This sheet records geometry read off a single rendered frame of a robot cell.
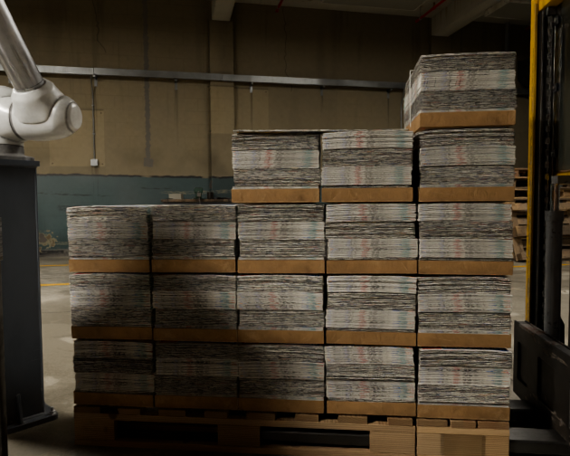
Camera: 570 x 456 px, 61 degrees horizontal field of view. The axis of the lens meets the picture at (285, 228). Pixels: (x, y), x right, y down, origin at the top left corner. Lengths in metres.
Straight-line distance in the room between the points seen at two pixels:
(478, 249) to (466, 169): 0.25
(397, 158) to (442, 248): 0.31
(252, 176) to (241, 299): 0.40
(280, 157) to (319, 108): 7.24
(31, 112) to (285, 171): 0.92
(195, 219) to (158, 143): 6.77
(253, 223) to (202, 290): 0.28
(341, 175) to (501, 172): 0.49
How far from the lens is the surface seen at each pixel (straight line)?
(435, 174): 1.59
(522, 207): 7.51
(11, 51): 1.89
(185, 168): 8.32
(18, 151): 2.09
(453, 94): 1.63
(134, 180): 8.33
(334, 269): 1.57
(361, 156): 1.57
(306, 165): 1.57
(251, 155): 1.59
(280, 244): 1.57
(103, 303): 1.77
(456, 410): 1.73
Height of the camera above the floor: 0.84
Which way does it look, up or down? 3 degrees down
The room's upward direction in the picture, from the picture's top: straight up
